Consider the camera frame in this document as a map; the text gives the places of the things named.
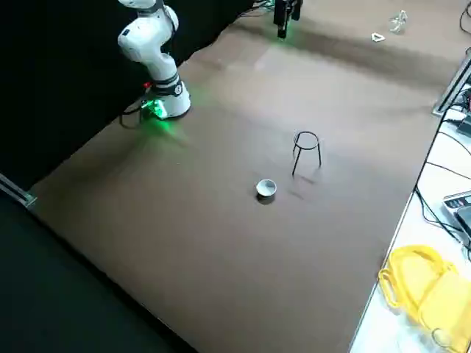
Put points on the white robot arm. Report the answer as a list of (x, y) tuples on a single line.
[(147, 44)]

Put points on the dark electronic box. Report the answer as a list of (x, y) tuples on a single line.
[(465, 127)]

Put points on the grey electronic device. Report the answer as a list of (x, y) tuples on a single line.
[(460, 206)]

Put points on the aluminium frame post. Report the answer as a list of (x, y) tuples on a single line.
[(450, 88), (18, 193)]

